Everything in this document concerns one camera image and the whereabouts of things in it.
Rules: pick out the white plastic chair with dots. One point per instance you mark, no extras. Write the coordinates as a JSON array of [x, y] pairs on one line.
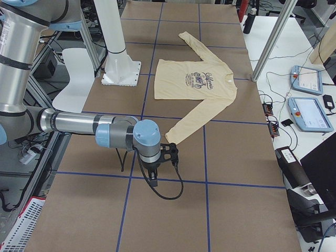
[[73, 97]]

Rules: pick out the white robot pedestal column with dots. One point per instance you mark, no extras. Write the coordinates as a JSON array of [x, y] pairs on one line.
[[120, 69]]

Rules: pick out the beige long-sleeve printed shirt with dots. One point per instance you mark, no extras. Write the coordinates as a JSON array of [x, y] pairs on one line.
[[209, 81]]

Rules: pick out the blue teach pendant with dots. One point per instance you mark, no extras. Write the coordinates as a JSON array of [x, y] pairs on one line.
[[306, 79], [309, 115]]

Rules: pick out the near blue teach pendant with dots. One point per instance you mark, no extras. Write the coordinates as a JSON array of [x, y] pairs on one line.
[[309, 115]]

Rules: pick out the red cylinder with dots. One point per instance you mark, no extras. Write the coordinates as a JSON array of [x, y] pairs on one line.
[[243, 7]]

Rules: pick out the black water bottle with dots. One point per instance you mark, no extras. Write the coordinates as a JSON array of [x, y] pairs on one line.
[[249, 21]]

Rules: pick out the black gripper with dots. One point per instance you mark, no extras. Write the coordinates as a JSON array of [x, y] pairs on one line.
[[150, 167]]

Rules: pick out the far blue teach pendant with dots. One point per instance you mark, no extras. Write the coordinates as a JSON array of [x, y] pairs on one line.
[[306, 79]]

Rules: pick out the white perforated basket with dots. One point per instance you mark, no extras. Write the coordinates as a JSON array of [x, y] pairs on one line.
[[19, 236]]

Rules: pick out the aluminium frame post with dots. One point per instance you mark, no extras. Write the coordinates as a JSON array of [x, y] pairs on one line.
[[274, 36]]

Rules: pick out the black power adapter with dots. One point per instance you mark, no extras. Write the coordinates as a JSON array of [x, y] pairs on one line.
[[328, 102]]

